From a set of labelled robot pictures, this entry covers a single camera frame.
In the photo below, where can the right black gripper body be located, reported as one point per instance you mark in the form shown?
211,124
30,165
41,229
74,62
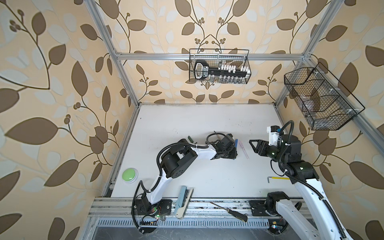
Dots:
274,154

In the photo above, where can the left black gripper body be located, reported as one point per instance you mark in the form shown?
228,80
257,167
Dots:
231,152

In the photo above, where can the pink white pen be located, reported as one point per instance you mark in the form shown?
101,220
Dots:
243,149

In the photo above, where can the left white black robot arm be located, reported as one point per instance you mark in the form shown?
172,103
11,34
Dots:
173,160

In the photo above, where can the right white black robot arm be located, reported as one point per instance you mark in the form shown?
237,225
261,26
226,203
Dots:
284,148

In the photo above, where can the yellow hex key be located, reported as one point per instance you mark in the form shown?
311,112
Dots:
276,178

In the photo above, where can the light blue stapler tool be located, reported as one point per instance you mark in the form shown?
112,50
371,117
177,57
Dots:
183,202

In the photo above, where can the black socket tool set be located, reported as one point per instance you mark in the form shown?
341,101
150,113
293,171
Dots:
203,70

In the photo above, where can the green round button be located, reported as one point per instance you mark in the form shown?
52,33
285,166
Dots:
129,175

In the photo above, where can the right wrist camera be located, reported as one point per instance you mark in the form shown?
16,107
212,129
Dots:
274,134

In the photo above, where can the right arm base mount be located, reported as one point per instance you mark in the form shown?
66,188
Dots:
267,208

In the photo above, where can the black handled screwdriver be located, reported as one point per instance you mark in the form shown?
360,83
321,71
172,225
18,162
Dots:
235,214

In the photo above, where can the right black wire basket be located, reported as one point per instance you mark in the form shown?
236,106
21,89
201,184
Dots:
325,102

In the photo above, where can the black wire basket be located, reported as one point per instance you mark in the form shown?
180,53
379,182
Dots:
325,102
238,57

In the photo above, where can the center black wire basket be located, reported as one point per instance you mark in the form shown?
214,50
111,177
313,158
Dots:
238,57

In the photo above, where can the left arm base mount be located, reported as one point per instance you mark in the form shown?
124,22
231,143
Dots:
146,219

